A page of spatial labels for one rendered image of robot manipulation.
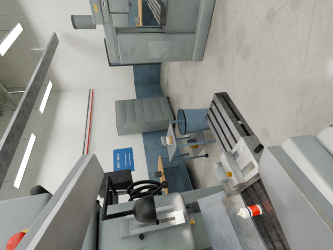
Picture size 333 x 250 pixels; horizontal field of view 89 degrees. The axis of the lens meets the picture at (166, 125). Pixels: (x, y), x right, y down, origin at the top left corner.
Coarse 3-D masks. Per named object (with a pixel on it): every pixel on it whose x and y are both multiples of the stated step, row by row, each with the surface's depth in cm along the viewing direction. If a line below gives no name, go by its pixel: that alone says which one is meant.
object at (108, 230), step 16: (176, 192) 67; (112, 208) 60; (128, 208) 61; (160, 208) 61; (176, 208) 62; (112, 224) 57; (112, 240) 54; (128, 240) 55; (144, 240) 55; (160, 240) 55; (176, 240) 56; (192, 240) 56
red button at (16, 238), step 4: (20, 232) 40; (12, 236) 39; (16, 236) 39; (20, 236) 39; (8, 240) 39; (12, 240) 38; (16, 240) 38; (20, 240) 38; (8, 244) 38; (12, 244) 38; (16, 244) 38; (8, 248) 38; (12, 248) 37
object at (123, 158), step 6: (114, 150) 563; (120, 150) 564; (126, 150) 566; (132, 150) 568; (114, 156) 549; (120, 156) 550; (126, 156) 552; (132, 156) 553; (114, 162) 535; (120, 162) 537; (126, 162) 538; (132, 162) 540; (114, 168) 522; (120, 168) 524; (126, 168) 525; (132, 168) 527
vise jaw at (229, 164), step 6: (222, 156) 80; (228, 156) 78; (222, 162) 81; (228, 162) 76; (234, 162) 76; (228, 168) 76; (234, 168) 75; (234, 174) 73; (240, 174) 73; (234, 180) 72; (240, 180) 71; (234, 186) 73
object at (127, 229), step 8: (160, 216) 56; (168, 216) 57; (176, 216) 57; (120, 224) 54; (128, 224) 54; (136, 224) 54; (144, 224) 54; (152, 224) 55; (160, 224) 55; (168, 224) 55; (176, 224) 55; (120, 232) 53; (128, 232) 53; (136, 232) 53; (144, 232) 54
